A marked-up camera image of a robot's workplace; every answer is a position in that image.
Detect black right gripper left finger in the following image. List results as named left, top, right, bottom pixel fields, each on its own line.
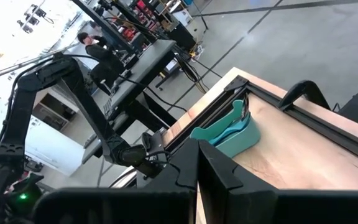
left=33, top=139, right=199, bottom=224

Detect black equipment box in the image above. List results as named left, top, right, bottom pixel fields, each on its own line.
left=168, top=23, right=198, bottom=53

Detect black yellow cable bundle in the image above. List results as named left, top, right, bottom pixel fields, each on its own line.
left=174, top=51, right=209, bottom=94

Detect thin black cable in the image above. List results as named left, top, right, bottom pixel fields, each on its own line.
left=118, top=74, right=188, bottom=113

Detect black aluminium table frame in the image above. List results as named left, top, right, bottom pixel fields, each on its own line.
left=162, top=75, right=358, bottom=166

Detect grey side table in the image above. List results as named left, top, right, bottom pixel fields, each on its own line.
left=81, top=39, right=178, bottom=165

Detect teal spatula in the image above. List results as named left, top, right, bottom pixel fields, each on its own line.
left=209, top=111, right=252, bottom=146

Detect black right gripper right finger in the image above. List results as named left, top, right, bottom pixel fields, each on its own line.
left=197, top=139, right=358, bottom=224

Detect teal plastic basket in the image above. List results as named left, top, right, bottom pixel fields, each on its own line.
left=190, top=99, right=262, bottom=159

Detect person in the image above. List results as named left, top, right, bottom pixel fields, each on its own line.
left=76, top=30, right=126, bottom=96

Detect black frame clamp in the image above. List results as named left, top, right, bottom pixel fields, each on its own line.
left=277, top=80, right=332, bottom=111

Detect cluttered storage shelf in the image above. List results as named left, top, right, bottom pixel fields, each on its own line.
left=110, top=0, right=180, bottom=47

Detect white cabinet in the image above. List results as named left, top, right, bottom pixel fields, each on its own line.
left=0, top=88, right=86, bottom=177

